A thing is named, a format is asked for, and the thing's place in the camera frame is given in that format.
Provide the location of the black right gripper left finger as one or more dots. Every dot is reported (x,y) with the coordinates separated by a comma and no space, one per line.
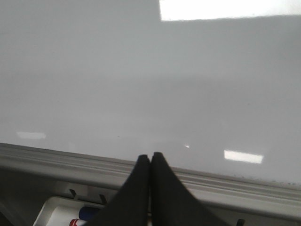
(129,206)

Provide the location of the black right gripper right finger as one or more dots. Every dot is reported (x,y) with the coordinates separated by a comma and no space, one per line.
(171,202)

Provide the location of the blue capped marker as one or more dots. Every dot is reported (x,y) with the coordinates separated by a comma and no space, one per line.
(87,213)

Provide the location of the red capped marker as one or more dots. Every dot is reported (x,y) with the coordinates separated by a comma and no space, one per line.
(77,222)

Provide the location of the white marker tray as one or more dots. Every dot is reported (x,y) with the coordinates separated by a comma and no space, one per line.
(70,207)

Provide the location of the white whiteboard with aluminium frame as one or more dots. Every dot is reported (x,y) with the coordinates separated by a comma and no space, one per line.
(215,85)

